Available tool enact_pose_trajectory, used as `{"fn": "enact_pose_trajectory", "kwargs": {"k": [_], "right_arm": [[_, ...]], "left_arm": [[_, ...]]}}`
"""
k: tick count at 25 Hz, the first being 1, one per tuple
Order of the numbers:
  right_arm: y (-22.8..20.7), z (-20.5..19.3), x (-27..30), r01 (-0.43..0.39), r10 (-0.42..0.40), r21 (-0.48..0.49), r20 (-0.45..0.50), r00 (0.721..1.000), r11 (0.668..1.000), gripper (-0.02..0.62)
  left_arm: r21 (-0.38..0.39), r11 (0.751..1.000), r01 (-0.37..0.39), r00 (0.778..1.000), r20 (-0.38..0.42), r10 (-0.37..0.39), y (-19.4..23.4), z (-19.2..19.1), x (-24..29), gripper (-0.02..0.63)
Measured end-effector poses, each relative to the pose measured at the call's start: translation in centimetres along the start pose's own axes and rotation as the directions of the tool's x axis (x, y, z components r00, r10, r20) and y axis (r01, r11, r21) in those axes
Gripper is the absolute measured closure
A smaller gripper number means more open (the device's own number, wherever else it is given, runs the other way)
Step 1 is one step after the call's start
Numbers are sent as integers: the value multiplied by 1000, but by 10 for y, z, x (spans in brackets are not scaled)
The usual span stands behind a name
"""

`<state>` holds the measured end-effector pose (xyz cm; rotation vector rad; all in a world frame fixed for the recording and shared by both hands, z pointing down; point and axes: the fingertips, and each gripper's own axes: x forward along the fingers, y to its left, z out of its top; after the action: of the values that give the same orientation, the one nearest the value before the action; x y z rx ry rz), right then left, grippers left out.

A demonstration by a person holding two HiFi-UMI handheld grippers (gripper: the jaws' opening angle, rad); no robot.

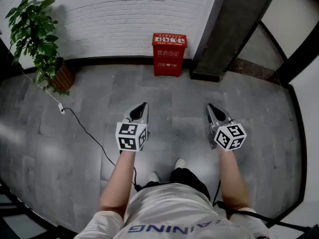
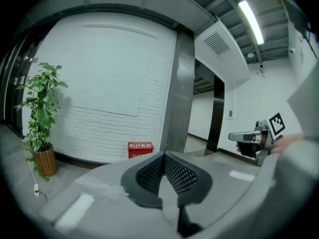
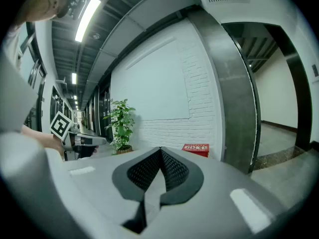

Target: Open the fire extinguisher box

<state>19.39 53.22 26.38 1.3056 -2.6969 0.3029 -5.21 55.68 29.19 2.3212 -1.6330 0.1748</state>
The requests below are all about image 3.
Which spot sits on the person's left forearm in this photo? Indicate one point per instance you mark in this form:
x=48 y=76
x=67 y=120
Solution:
x=42 y=139

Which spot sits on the black doorway frame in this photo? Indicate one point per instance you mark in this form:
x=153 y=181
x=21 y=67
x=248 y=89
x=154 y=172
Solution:
x=299 y=88

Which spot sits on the black framed glass door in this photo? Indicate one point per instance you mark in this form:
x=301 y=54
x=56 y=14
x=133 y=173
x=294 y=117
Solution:
x=37 y=83

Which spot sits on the short ceiling light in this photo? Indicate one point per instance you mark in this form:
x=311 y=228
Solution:
x=74 y=78

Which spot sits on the red toolbox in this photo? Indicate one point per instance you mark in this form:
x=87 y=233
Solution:
x=195 y=147

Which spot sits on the green leafy potted plant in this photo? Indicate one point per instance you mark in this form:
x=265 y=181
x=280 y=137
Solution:
x=121 y=123

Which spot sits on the smooth white wall panel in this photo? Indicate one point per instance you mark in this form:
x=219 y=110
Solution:
x=157 y=83

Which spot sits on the person's head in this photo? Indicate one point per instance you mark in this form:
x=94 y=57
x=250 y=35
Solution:
x=42 y=2

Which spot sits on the round ceiling smoke detector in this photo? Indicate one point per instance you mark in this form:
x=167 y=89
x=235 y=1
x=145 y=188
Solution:
x=96 y=36

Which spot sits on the black head-mounted camera rig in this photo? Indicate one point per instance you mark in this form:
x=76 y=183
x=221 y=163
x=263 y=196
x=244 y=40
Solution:
x=73 y=1

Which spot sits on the dark grey concrete pillar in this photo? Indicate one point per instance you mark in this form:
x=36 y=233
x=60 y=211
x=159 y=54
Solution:
x=231 y=88

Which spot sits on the grey wall switch plate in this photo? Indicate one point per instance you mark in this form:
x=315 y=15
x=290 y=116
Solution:
x=315 y=70

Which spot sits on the brown ribbed plant pot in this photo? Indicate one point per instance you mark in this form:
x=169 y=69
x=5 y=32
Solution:
x=124 y=149

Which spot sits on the red box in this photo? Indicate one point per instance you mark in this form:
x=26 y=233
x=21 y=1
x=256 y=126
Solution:
x=199 y=154

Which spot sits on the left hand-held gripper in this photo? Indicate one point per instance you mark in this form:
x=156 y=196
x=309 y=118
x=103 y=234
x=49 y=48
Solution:
x=61 y=126

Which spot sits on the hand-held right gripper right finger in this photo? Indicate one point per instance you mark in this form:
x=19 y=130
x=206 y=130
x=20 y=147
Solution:
x=224 y=178

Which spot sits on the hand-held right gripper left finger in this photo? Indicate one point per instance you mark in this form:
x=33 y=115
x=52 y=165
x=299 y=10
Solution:
x=94 y=183

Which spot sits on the long ceiling light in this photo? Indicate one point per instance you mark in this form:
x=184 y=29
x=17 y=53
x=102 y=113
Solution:
x=87 y=20

